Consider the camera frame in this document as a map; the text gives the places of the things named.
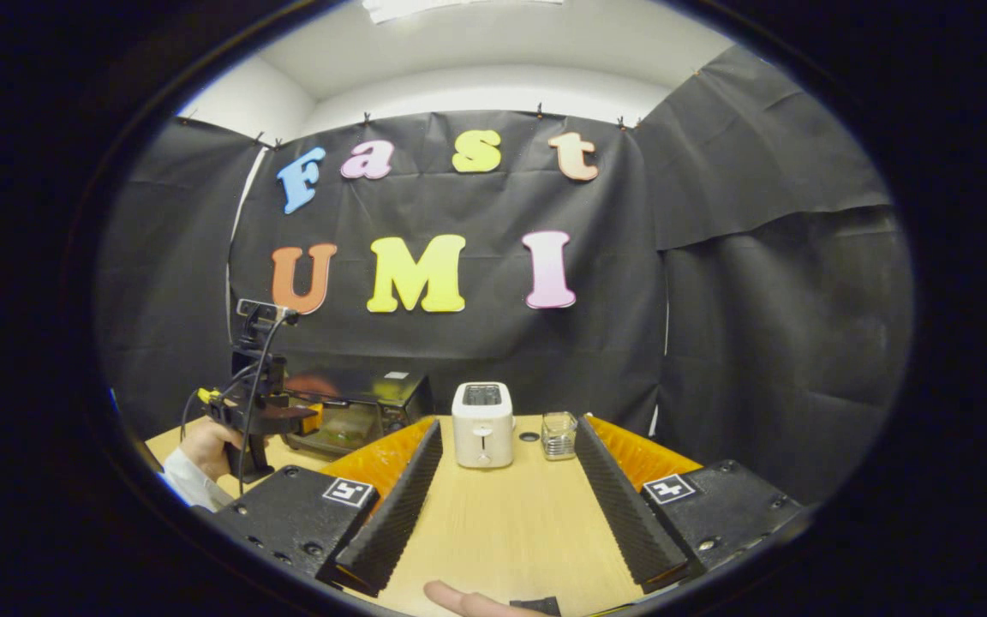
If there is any black electric oven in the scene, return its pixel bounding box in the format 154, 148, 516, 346
281, 370, 434, 460

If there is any white toaster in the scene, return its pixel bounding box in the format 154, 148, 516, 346
451, 381, 516, 470

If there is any ceiling light panel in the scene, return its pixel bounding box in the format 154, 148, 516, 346
362, 0, 565, 25

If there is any wire mesh holder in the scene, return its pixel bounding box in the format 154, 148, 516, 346
541, 411, 579, 462

